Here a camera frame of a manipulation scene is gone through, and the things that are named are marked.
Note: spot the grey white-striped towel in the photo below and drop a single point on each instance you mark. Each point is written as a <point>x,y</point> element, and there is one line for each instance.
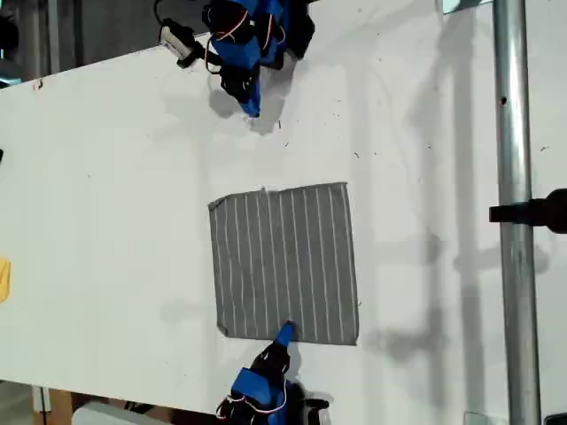
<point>283,257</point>

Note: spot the white box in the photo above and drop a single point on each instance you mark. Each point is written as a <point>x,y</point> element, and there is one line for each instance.
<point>102,416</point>

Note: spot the brown cardboard box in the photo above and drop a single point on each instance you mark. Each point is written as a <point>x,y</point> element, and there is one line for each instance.
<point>59,405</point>

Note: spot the yellow object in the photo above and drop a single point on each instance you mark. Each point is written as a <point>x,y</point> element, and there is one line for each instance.
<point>3,279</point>

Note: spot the black clamp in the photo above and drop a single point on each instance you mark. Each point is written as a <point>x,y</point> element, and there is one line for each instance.
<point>540,212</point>

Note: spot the black camera stalk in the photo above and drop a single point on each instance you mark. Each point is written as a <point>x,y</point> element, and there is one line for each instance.
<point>208,54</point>

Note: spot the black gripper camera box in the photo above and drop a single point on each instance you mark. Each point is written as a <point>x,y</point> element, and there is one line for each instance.
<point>316,411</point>
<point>179,40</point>

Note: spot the steel post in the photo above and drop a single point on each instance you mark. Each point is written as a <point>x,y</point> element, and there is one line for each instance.
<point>514,133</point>

